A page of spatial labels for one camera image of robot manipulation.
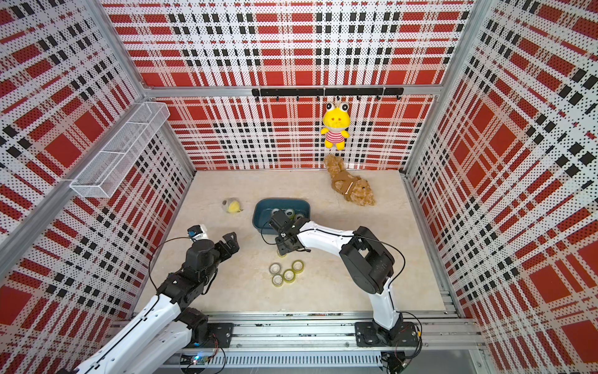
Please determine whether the yellow frog plush toy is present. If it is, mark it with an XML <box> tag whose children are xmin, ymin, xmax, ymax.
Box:
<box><xmin>321</xmin><ymin>102</ymin><xmax>350</xmax><ymax>151</ymax></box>

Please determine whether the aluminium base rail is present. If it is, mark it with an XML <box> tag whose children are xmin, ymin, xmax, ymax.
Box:
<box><xmin>158</xmin><ymin>312</ymin><xmax>494</xmax><ymax>373</ymax></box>

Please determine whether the yellow tape roll four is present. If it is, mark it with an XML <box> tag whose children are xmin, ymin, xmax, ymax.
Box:
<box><xmin>291</xmin><ymin>260</ymin><xmax>305</xmax><ymax>274</ymax></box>

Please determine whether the small yellow grey ball toy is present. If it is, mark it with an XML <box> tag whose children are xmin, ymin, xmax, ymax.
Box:
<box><xmin>222</xmin><ymin>198</ymin><xmax>243</xmax><ymax>213</ymax></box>

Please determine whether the white wire mesh basket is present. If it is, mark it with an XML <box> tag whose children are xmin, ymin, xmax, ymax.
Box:
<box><xmin>69</xmin><ymin>101</ymin><xmax>170</xmax><ymax>198</ymax></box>

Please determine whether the black hook rail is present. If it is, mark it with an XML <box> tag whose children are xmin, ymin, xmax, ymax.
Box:
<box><xmin>252</xmin><ymin>87</ymin><xmax>405</xmax><ymax>100</ymax></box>

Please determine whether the yellow tape roll six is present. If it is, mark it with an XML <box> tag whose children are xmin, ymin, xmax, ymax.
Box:
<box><xmin>282</xmin><ymin>269</ymin><xmax>296</xmax><ymax>284</ymax></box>

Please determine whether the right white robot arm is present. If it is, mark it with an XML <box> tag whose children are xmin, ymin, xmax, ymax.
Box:
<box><xmin>265</xmin><ymin>211</ymin><xmax>403</xmax><ymax>346</ymax></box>

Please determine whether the teal plastic storage box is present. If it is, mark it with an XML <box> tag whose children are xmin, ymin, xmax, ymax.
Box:
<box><xmin>252</xmin><ymin>198</ymin><xmax>311</xmax><ymax>235</ymax></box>

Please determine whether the green circuit board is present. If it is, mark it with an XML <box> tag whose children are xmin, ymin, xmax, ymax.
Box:
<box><xmin>188</xmin><ymin>355</ymin><xmax>214</xmax><ymax>366</ymax></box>

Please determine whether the yellow tape roll five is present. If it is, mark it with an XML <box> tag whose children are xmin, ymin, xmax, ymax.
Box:
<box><xmin>272</xmin><ymin>274</ymin><xmax>284</xmax><ymax>288</ymax></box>

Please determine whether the brown teddy bear plush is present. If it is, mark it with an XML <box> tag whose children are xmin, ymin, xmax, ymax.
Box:
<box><xmin>323</xmin><ymin>154</ymin><xmax>375</xmax><ymax>207</ymax></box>

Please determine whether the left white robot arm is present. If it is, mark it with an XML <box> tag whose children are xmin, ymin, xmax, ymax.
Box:
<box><xmin>59</xmin><ymin>225</ymin><xmax>240</xmax><ymax>373</ymax></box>

